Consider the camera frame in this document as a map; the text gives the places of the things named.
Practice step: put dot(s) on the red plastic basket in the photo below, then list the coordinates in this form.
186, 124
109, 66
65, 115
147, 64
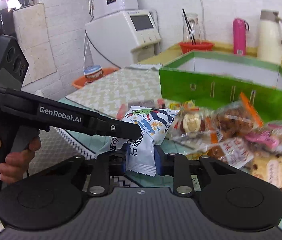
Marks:
201, 46

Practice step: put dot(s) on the black straws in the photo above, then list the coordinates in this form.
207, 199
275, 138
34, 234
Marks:
191, 35

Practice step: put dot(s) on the pink seed snack bag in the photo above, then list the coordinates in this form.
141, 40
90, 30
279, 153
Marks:
267, 138

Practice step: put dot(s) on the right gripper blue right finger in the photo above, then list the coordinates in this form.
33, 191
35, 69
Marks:
162, 162

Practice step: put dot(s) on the yellow tablecloth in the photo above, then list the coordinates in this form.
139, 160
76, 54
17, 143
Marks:
175, 51

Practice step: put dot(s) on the cream thermal jug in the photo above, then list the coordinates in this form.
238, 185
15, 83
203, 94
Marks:
269, 47

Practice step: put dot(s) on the green cardboard box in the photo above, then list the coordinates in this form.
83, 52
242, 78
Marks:
215, 80

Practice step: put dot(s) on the orange plastic basin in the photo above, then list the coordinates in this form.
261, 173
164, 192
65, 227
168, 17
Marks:
81, 81

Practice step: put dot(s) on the white blue snack bag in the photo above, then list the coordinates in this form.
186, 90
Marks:
154, 124

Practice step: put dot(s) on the clear pack round biscuits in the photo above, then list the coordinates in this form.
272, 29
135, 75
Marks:
194, 128

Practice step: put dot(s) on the instant noodle cup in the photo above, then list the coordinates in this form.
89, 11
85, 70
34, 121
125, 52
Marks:
93, 73

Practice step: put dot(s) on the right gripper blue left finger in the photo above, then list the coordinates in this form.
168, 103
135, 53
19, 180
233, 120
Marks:
119, 160

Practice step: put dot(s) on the beige zigzag mat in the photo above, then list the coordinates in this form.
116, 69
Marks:
105, 95

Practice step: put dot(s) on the white water dispenser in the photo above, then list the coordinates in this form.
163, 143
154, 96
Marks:
123, 38

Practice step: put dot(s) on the small yellow jelly cup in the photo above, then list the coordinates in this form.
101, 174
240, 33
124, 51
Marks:
188, 105

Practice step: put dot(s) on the clear glass carafe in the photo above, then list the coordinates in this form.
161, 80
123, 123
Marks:
194, 23

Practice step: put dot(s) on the pink thermos bottle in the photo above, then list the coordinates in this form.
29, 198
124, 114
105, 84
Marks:
240, 28

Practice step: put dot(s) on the orange edged brown snack pack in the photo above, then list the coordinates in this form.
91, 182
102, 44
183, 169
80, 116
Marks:
236, 119

